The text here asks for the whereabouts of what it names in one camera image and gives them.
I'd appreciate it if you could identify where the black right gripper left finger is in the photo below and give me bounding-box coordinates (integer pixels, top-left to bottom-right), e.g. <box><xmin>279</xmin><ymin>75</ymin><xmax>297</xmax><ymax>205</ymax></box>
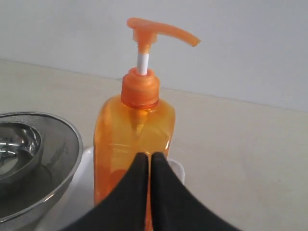
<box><xmin>62</xmin><ymin>153</ymin><xmax>149</xmax><ymax>231</ymax></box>

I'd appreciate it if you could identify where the white plastic tray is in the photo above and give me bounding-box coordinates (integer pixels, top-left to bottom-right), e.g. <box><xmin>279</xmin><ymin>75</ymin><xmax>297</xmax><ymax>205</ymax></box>
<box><xmin>31</xmin><ymin>147</ymin><xmax>186</xmax><ymax>231</ymax></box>

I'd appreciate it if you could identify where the orange pump soap bottle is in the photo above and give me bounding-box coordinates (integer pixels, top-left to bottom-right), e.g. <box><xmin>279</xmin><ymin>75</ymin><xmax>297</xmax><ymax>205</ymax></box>
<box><xmin>92</xmin><ymin>17</ymin><xmax>202</xmax><ymax>231</ymax></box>

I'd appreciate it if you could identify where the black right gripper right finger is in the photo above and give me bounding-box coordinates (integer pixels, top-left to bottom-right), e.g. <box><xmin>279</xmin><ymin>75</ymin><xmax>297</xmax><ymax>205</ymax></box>
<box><xmin>150</xmin><ymin>152</ymin><xmax>238</xmax><ymax>231</ymax></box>

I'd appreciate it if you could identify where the steel mesh colander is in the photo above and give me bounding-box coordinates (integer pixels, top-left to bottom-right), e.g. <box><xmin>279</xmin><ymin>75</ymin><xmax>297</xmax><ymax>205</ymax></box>
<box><xmin>0</xmin><ymin>112</ymin><xmax>83</xmax><ymax>231</ymax></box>

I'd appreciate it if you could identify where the small stainless steel bowl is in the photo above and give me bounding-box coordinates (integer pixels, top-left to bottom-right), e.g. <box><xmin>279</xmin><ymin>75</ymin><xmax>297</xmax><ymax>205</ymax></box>
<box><xmin>0</xmin><ymin>122</ymin><xmax>44</xmax><ymax>187</ymax></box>

